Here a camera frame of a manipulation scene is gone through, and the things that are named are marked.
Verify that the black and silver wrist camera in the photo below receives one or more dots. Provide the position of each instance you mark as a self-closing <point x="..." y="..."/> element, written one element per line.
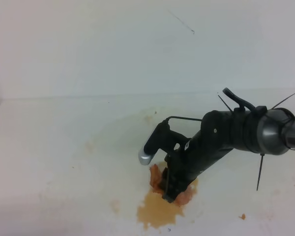
<point x="161" y="138"/>

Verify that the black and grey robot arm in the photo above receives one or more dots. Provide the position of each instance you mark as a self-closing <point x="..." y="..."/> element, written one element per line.
<point x="260" y="131"/>

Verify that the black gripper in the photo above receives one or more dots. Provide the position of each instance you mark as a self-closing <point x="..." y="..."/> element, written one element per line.
<point x="220" y="132"/>

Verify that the pink striped stained rag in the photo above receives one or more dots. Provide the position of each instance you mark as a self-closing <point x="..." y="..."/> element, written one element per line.
<point x="158" y="183"/>

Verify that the brown coffee puddle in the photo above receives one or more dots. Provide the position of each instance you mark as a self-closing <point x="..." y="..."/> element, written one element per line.
<point x="155" y="212"/>

